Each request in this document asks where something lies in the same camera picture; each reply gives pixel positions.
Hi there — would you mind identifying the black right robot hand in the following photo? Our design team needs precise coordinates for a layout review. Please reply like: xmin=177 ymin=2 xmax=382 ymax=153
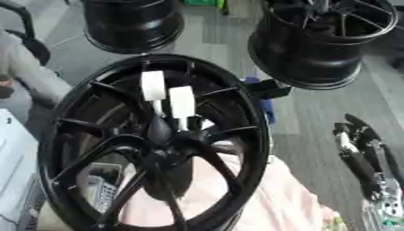
xmin=331 ymin=113 xmax=404 ymax=202

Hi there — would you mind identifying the black wheel rim with spokes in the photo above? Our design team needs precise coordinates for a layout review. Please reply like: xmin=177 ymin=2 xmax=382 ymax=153
xmin=246 ymin=0 xmax=399 ymax=91

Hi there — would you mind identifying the white pin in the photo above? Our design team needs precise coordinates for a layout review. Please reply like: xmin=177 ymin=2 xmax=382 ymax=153
xmin=167 ymin=85 xmax=199 ymax=130
xmin=139 ymin=70 xmax=170 ymax=116

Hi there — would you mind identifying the black spoked wheel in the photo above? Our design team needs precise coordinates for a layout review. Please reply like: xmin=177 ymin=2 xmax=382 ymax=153
xmin=36 ymin=53 xmax=273 ymax=231

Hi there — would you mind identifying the pink cloth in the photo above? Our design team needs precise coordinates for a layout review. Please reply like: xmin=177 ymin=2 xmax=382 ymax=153
xmin=118 ymin=152 xmax=338 ymax=231

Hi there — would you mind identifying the black and blue clamp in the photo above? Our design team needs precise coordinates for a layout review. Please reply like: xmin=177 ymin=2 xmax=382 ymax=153
xmin=241 ymin=76 xmax=294 ymax=125

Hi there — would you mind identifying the grey keypad device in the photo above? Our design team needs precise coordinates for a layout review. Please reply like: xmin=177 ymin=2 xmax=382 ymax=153
xmin=77 ymin=162 xmax=125 ymax=215

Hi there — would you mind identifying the person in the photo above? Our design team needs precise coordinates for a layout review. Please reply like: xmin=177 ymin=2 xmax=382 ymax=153
xmin=0 ymin=30 xmax=75 ymax=134

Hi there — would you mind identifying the white box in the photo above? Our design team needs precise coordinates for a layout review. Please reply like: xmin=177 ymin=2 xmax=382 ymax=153
xmin=0 ymin=107 xmax=41 ymax=231

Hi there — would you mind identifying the black chair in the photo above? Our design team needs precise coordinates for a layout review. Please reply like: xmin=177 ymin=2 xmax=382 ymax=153
xmin=0 ymin=0 xmax=52 ymax=67

